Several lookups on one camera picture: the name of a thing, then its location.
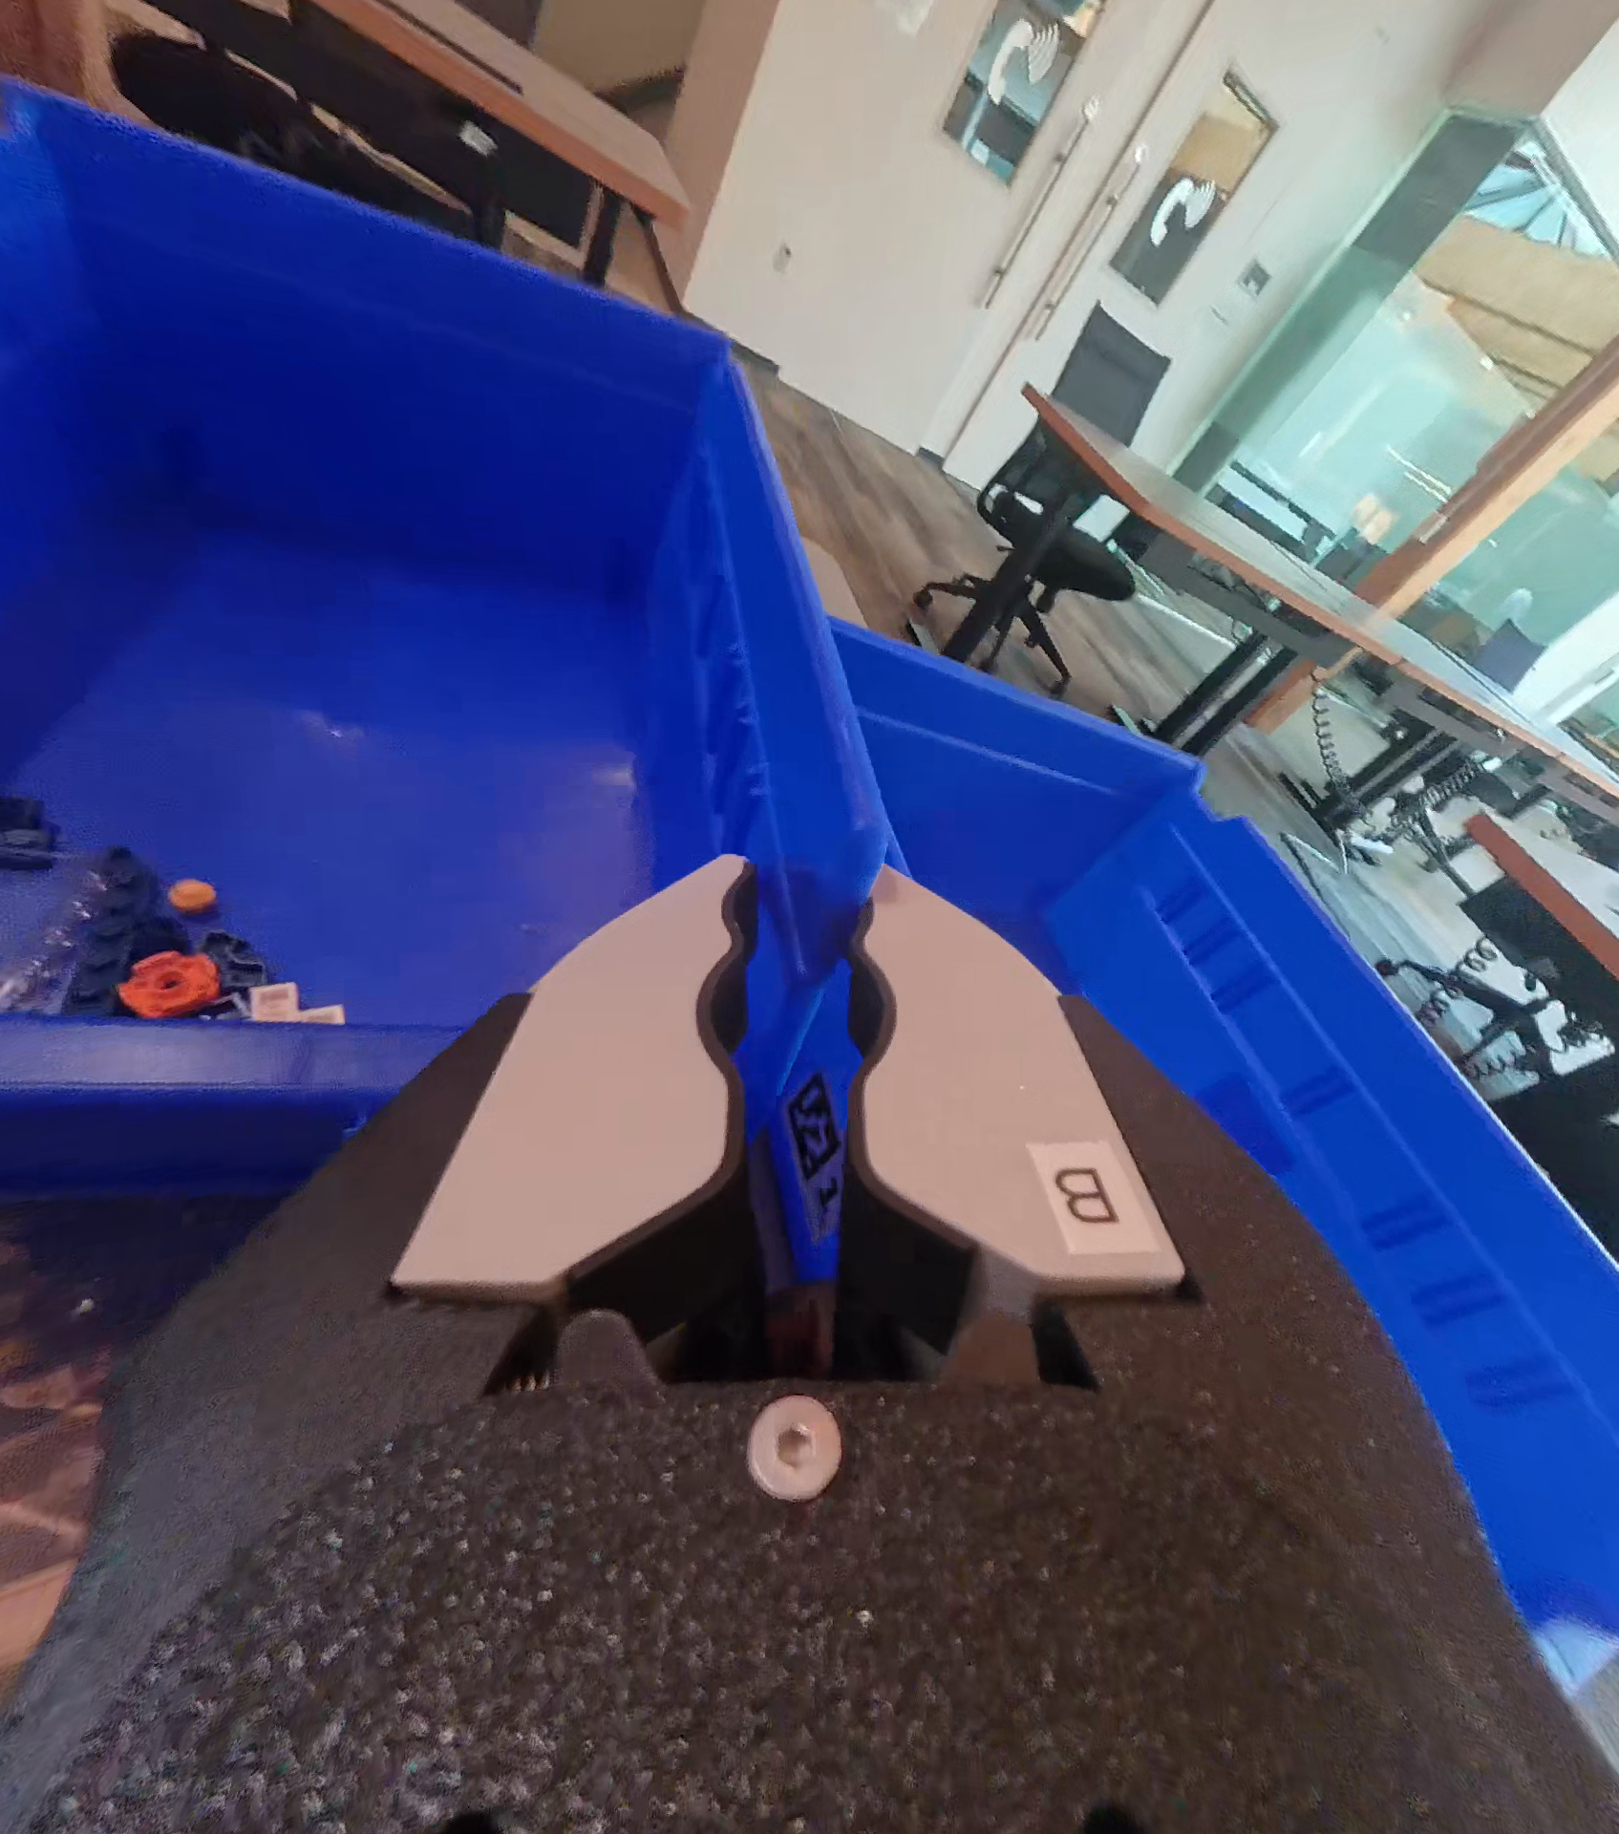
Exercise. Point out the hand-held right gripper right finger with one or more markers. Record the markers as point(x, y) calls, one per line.
point(996, 1117)

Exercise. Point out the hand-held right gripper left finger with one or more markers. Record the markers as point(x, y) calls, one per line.
point(580, 1133)

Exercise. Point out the blue plastic bin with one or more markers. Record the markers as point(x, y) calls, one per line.
point(1181, 888)
point(392, 644)

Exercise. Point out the orange gear brick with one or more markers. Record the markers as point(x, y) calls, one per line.
point(167, 986)

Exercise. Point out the small orange round brick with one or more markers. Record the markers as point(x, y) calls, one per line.
point(188, 896)

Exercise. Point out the pile of black bricks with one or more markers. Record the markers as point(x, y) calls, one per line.
point(121, 896)

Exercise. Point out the toy brick set box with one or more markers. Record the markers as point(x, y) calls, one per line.
point(6, 1290)

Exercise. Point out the wooden office desk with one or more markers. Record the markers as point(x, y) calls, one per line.
point(1611, 931)
point(1181, 492)
point(522, 99)

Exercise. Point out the glass office partition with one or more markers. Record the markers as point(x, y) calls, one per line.
point(1468, 357)

